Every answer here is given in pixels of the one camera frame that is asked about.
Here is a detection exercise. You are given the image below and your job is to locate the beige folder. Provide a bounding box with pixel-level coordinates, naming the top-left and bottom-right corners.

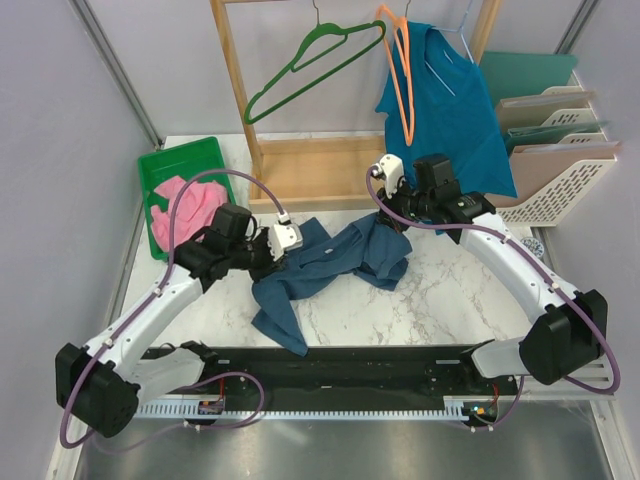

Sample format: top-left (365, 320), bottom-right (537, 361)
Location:
top-left (495, 90), bottom-right (596, 133)

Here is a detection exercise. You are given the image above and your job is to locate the teal t-shirt on rack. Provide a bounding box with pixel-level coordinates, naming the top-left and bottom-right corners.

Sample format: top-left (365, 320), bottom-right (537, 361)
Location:
top-left (375, 20), bottom-right (519, 236)

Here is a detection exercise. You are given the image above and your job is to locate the pink cloth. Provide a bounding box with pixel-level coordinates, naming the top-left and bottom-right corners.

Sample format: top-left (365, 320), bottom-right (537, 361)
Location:
top-left (150, 176), bottom-right (229, 252)

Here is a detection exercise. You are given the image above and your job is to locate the aluminium frame post left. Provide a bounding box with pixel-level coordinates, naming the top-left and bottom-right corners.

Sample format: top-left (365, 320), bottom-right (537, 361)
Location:
top-left (69, 0), bottom-right (164, 150)

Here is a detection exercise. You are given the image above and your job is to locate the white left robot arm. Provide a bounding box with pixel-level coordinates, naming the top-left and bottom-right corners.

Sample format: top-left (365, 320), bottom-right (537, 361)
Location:
top-left (55, 204), bottom-right (302, 438)

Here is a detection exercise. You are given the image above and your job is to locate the white perforated file organizer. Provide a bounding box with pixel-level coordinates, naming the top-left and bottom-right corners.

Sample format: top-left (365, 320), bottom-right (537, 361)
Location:
top-left (489, 86), bottom-right (621, 227)

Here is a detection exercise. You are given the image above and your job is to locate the orange plastic hanger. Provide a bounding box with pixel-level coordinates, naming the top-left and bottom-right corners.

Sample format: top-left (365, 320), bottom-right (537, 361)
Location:
top-left (375, 3), bottom-right (416, 148)

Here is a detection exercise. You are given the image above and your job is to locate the green plastic tray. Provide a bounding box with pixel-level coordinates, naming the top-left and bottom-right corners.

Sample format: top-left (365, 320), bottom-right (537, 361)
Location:
top-left (138, 137), bottom-right (236, 260)

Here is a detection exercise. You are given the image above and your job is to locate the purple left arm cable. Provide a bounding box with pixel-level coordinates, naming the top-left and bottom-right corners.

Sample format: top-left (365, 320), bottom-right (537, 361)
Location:
top-left (58, 168), bottom-right (294, 449)

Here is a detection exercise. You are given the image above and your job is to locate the teal folder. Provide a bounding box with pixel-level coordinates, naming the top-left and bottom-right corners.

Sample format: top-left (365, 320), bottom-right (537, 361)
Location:
top-left (479, 51), bottom-right (578, 107)

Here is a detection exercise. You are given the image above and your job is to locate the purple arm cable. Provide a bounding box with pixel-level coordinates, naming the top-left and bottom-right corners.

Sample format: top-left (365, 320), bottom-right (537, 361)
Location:
top-left (367, 167), bottom-right (623, 435)
top-left (58, 168), bottom-right (294, 449)

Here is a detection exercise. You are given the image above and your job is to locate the aluminium frame post right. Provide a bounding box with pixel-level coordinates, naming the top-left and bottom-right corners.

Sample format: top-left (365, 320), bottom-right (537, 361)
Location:
top-left (554, 0), bottom-right (600, 55)

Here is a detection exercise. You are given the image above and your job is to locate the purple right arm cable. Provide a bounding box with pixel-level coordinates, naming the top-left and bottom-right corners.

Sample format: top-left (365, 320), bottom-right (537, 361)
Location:
top-left (367, 167), bottom-right (623, 435)

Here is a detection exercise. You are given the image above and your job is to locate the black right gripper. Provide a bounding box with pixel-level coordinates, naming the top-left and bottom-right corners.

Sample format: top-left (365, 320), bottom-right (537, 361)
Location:
top-left (376, 176), bottom-right (435, 235)

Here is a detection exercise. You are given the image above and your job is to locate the green plastic hanger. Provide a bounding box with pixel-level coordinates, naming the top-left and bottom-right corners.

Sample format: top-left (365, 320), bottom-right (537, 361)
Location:
top-left (242, 1), bottom-right (387, 125)

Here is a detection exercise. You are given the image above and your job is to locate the white slotted cable duct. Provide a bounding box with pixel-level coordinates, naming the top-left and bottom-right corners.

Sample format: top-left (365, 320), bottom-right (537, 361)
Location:
top-left (134, 395), bottom-right (497, 421)

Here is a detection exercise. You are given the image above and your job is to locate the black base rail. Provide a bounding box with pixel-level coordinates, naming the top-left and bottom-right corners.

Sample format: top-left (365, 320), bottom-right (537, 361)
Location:
top-left (139, 342), bottom-right (526, 414)

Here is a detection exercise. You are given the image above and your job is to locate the pink folder front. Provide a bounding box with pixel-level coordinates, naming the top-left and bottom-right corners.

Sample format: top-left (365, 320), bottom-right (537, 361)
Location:
top-left (497, 141), bottom-right (621, 207)

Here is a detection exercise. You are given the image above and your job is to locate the round blue patterned tin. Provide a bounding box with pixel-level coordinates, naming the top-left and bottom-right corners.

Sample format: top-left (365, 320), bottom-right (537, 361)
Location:
top-left (521, 237), bottom-right (545, 259)

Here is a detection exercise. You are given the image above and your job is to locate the dark blue t-shirt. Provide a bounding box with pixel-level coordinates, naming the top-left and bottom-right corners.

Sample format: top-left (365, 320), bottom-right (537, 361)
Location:
top-left (252, 213), bottom-right (412, 357)

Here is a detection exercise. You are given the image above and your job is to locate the aluminium frame post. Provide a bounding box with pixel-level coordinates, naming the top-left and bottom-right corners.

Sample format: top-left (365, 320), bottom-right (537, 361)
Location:
top-left (69, 0), bottom-right (164, 150)
top-left (554, 0), bottom-right (600, 55)

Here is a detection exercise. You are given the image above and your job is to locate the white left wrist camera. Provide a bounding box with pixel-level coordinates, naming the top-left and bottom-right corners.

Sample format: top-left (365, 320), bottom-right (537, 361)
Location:
top-left (267, 223), bottom-right (303, 260)

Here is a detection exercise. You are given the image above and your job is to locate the wooden clothes rack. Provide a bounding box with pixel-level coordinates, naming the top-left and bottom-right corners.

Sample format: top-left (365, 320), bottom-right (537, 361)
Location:
top-left (209, 0), bottom-right (503, 216)

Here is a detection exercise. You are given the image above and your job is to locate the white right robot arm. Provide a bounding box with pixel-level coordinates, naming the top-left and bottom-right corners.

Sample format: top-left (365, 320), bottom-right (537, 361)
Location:
top-left (365, 154), bottom-right (620, 394)

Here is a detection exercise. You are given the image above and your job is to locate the light blue wire hanger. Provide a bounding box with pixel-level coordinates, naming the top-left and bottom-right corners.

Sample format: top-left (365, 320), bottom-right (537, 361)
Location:
top-left (423, 0), bottom-right (475, 97)

